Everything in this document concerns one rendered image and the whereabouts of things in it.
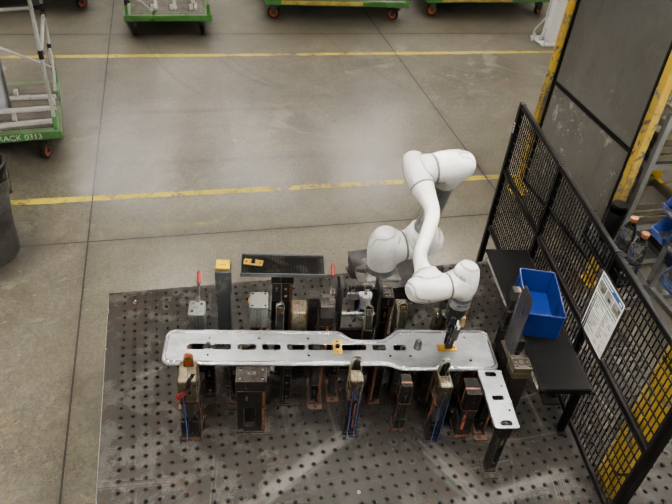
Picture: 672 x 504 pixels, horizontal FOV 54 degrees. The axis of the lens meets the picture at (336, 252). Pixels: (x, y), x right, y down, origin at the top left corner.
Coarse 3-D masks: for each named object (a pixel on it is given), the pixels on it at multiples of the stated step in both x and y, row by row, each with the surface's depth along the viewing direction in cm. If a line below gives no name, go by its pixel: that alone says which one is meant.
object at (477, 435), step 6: (492, 396) 264; (498, 396) 264; (480, 402) 273; (480, 408) 273; (486, 408) 269; (480, 414) 272; (486, 414) 272; (474, 420) 280; (480, 420) 274; (486, 420) 275; (474, 426) 282; (480, 426) 277; (474, 432) 279; (480, 432) 280; (474, 438) 278; (480, 438) 278; (486, 438) 278
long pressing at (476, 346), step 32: (192, 352) 264; (224, 352) 265; (256, 352) 266; (288, 352) 268; (320, 352) 269; (352, 352) 271; (384, 352) 272; (416, 352) 274; (448, 352) 275; (480, 352) 277
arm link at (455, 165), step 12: (444, 156) 278; (456, 156) 279; (468, 156) 282; (444, 168) 277; (456, 168) 278; (468, 168) 281; (444, 180) 281; (456, 180) 283; (444, 192) 293; (444, 204) 303; (420, 216) 315; (408, 228) 329; (420, 228) 320; (408, 240) 328; (432, 240) 325; (408, 252) 329; (432, 252) 334
